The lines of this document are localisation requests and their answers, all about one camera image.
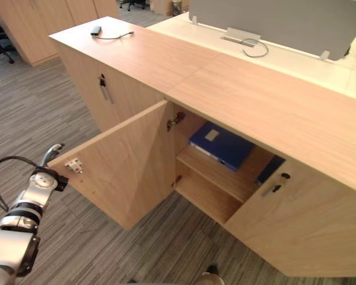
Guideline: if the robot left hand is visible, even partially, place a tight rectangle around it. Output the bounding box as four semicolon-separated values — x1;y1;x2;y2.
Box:
39;143;65;169

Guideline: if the wooden cabinet door with latch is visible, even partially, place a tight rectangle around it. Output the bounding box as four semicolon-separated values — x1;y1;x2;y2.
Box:
46;99;178;231

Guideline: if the white door latch plate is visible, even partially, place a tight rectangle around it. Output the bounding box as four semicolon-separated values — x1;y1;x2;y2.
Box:
64;157;85;175

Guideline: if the wooden cabinet with closed door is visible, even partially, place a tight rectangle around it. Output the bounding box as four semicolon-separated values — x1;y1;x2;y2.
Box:
48;16;221;134

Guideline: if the large blue folder with label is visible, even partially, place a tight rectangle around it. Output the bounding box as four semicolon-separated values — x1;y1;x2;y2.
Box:
188;121;256;173

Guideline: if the upright blue folder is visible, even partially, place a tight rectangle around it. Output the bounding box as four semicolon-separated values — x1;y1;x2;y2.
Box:
255;155;286;187

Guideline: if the wooden office cabinet with shelf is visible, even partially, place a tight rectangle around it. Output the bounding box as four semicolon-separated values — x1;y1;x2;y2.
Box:
164;55;356;278

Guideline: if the wooden cabinet door with keyhole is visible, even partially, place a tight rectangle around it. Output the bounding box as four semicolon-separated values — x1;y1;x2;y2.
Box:
224;159;356;278

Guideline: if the white office desk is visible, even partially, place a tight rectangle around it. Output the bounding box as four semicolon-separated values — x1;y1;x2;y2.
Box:
147;11;356;104

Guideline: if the tall wooden cupboard row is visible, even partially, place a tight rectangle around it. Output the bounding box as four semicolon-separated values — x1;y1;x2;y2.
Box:
0;0;120;67

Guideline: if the wooden inner shelf board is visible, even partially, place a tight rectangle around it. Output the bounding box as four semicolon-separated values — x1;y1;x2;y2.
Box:
176;145;275;204

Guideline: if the brown cardboard box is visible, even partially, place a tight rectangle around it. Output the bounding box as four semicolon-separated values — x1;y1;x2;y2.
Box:
149;0;175;16

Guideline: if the grey desk partition screen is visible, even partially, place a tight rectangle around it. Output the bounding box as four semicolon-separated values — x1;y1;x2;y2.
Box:
187;0;356;62

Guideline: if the silver door handle with key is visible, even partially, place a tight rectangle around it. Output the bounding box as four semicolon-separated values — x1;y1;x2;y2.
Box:
98;74;115;105

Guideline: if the dark adapter cable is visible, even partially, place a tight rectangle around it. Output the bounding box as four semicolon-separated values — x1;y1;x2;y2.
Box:
94;31;135;40

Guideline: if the silver desk cable port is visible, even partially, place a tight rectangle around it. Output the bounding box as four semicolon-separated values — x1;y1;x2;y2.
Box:
220;27;262;48

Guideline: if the silver door handle with keyhole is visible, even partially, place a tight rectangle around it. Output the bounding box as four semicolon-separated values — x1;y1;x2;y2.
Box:
260;172;292;198

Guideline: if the grey looped cable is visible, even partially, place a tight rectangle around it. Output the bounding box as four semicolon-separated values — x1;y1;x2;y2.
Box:
242;38;269;58

